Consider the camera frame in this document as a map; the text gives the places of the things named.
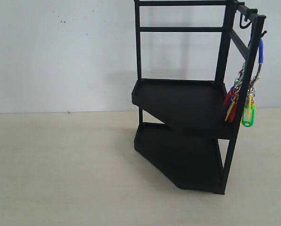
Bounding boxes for colourful key tag bunch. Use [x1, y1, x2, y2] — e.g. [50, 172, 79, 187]
[223, 39, 264, 127]

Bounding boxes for black two-tier corner rack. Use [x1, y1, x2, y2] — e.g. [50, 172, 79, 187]
[132, 0, 266, 194]

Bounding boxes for black curved metal hook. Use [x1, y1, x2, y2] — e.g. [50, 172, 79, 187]
[239, 11, 251, 30]

